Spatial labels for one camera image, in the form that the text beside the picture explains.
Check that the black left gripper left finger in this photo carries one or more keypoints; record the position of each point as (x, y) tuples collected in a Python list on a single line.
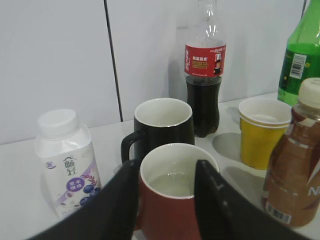
[(110, 215)]

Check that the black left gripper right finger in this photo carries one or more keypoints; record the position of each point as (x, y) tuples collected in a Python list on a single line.
[(224, 214)]

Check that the red ceramic mug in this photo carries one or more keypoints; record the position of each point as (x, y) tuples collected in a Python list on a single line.
[(166, 209)]

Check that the glossy black mug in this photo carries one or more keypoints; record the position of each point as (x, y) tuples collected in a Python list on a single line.
[(158, 122)]

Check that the white blueberry yogurt bottle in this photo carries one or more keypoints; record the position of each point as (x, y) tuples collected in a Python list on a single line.
[(64, 147)]

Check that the brown Nescafe coffee bottle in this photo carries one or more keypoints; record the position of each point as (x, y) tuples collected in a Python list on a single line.
[(291, 191)]

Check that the dark cola bottle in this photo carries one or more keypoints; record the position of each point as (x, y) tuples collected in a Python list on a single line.
[(204, 61)]

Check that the green soda bottle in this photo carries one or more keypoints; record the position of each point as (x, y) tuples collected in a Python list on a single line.
[(302, 55)]

